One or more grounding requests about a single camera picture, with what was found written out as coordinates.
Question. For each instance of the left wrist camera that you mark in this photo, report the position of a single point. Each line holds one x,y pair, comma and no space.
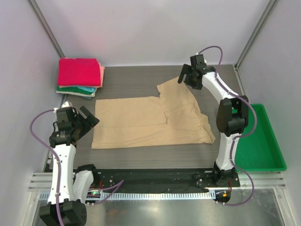
64,105

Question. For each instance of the green plastic bin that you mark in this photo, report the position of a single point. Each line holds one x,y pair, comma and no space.
260,151

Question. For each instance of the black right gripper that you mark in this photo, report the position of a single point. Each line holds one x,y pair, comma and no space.
186,69

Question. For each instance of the left aluminium frame post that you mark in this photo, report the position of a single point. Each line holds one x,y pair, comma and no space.
44,24

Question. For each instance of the beige t-shirt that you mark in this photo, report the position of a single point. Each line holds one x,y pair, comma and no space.
172,118

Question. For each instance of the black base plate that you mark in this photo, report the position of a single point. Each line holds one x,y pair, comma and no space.
140,180

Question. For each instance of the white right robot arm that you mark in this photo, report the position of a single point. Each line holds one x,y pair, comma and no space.
231,120

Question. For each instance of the folded green t-shirt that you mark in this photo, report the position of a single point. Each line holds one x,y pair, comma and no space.
76,90

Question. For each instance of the folded salmon pink t-shirt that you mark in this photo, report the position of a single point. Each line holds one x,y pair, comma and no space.
102,75

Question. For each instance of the folded light blue t-shirt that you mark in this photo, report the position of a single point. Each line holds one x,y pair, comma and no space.
85,88

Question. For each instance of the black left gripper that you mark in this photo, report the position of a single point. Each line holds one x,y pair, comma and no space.
89,122

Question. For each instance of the white slotted cable duct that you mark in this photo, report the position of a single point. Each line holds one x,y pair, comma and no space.
142,197

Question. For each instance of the aluminium frame post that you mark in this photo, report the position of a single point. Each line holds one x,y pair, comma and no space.
44,24
256,31

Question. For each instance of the right aluminium frame post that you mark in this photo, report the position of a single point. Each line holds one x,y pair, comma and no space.
256,31

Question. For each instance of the folded magenta t-shirt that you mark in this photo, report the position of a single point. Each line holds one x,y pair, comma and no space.
79,72

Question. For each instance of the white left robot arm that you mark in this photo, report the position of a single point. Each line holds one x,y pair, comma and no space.
66,202

